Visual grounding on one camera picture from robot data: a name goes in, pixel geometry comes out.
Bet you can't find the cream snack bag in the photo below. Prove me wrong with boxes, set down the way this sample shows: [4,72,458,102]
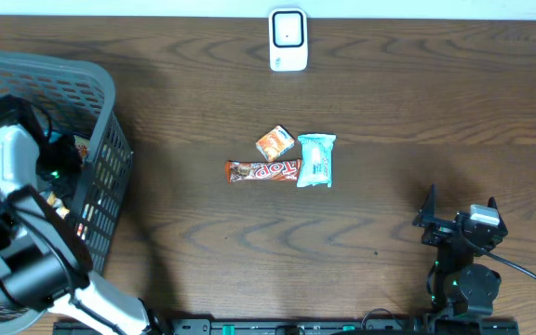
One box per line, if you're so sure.
[45,133,87,219]

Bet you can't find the light teal snack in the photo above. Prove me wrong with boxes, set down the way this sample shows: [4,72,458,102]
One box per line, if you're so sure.
[297,133,337,188]

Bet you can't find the red Top chocolate bar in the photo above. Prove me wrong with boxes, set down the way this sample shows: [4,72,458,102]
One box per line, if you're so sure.
[225,159,302,182]

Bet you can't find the small orange snack packet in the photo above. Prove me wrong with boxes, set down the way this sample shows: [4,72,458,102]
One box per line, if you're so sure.
[256,125,295,162]

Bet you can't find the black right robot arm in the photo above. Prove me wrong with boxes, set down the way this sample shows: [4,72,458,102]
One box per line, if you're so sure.
[412,186,508,328]

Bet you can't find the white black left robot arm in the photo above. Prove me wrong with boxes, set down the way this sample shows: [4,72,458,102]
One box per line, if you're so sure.
[0,95,170,334]

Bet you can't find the white barcode scanner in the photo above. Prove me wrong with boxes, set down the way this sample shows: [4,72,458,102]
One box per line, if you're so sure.
[268,8,309,72]

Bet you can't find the grey plastic mesh basket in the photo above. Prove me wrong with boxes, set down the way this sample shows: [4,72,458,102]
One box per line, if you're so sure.
[0,51,133,334]

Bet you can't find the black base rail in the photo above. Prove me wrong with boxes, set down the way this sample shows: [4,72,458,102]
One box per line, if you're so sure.
[168,315,520,335]

